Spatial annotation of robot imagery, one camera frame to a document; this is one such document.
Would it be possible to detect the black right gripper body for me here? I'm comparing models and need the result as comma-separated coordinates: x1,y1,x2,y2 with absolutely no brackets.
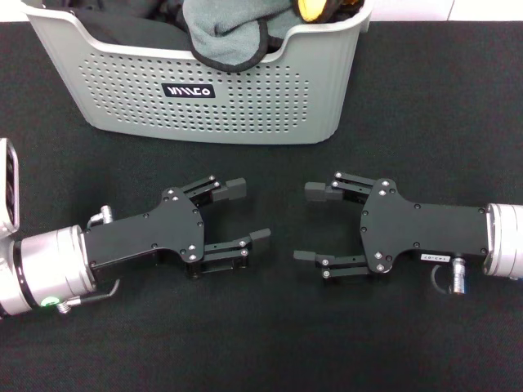
359,178,491,273

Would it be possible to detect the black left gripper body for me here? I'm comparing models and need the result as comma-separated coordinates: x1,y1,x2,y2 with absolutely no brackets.
81,186,205,283

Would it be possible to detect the grey yellow towel black trim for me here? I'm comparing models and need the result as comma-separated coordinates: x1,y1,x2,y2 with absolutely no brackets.
292,0,365,22
181,0,303,74

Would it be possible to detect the grey perforated storage box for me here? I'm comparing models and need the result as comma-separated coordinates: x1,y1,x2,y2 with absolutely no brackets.
20,0,373,146

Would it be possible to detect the black tablecloth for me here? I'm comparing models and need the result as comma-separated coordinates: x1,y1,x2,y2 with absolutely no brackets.
0,20,523,392

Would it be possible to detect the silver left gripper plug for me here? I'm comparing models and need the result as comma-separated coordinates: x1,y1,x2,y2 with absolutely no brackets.
87,205,116,228

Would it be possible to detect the black cloth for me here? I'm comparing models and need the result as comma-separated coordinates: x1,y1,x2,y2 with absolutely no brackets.
67,0,193,52

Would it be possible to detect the right gripper cable with plug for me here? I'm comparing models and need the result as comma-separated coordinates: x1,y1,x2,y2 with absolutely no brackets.
431,256,467,296

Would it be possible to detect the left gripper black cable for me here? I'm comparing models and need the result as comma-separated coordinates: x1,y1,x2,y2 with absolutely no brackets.
60,278,122,314

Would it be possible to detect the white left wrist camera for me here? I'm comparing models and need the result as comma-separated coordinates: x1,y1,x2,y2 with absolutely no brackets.
0,137,20,238

